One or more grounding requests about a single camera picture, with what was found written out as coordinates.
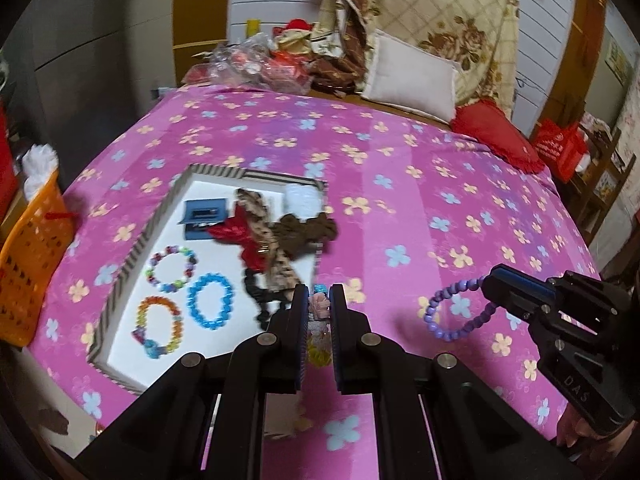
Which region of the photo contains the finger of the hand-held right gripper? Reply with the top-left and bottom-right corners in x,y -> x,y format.
480,275 -> 545,327
491,266 -> 557,302

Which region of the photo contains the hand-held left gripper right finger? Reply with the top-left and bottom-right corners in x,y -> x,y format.
330,284 -> 583,480

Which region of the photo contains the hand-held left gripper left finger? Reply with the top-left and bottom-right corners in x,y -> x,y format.
75,285 -> 311,480

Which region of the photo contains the pastel charm bracelet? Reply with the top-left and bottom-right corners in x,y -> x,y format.
306,284 -> 335,367

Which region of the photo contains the black bead bracelet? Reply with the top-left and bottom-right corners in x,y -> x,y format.
242,267 -> 293,331

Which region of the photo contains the purple bead bracelet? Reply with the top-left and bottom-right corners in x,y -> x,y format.
424,280 -> 501,343

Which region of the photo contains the dark brown scrunchie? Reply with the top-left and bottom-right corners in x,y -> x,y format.
272,212 -> 338,261

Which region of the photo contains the blue bead bracelet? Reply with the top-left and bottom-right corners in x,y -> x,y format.
186,272 -> 236,331

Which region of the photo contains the leopard print scrunchie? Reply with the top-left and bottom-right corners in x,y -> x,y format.
235,187 -> 301,291

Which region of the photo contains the multicolour round bead bracelet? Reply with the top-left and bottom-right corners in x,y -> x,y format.
145,245 -> 198,293

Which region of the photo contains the rainbow clear bead bracelet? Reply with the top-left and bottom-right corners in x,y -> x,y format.
131,296 -> 185,358

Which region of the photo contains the striped box with white inside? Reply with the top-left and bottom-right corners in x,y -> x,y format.
86,162 -> 331,393

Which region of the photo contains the person's right hand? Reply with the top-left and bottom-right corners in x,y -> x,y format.
555,405 -> 621,461

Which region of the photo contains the white fluffy scrunchie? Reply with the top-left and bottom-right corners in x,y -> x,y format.
285,184 -> 322,221

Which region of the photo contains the pink floral bedsheet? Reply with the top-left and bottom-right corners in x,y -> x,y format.
27,85 -> 603,480

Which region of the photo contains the wooden chair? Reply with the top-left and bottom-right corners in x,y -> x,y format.
570,125 -> 640,246

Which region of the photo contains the red bag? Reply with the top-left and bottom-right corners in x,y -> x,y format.
532,119 -> 588,183

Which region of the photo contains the blue hair clip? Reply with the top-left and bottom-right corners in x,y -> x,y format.
179,199 -> 231,241

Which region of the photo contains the red pillow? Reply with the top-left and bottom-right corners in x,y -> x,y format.
450,100 -> 546,173

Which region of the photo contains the white pillow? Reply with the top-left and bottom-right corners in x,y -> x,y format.
360,30 -> 466,121

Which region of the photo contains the clear plastic bag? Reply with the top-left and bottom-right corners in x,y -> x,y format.
205,32 -> 311,96

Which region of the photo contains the orange plastic basket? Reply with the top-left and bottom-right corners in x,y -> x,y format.
0,167 -> 76,348

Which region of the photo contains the red plush toy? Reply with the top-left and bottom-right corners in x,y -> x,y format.
272,17 -> 316,56

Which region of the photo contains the cream floral quilt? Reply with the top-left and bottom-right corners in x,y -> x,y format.
315,0 -> 521,121

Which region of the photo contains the white fluffy bundle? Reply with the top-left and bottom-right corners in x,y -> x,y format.
22,144 -> 60,201

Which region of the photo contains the brown patterned cloth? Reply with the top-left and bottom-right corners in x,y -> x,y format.
305,0 -> 381,96

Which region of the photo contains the grey cabinet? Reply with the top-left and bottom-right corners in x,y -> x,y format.
30,10 -> 173,161

